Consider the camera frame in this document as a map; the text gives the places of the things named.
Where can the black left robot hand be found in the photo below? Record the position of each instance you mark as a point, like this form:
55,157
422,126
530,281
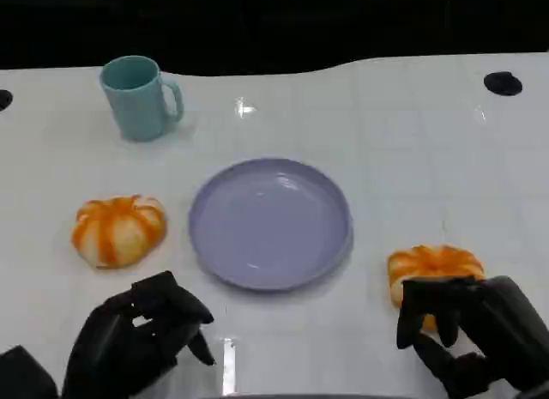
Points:
116,343

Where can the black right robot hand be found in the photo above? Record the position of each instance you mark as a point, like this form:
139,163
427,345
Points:
510,330

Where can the orange white toy bread roll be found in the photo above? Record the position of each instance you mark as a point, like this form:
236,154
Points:
118,231
433,261

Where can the lilac plate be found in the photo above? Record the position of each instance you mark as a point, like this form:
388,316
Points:
268,223

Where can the pale green mug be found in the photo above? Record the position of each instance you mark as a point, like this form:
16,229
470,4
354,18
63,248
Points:
135,100

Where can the black round table grommet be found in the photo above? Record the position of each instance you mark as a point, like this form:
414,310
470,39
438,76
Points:
3,99
502,83

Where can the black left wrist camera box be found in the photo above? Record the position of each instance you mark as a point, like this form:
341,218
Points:
23,375

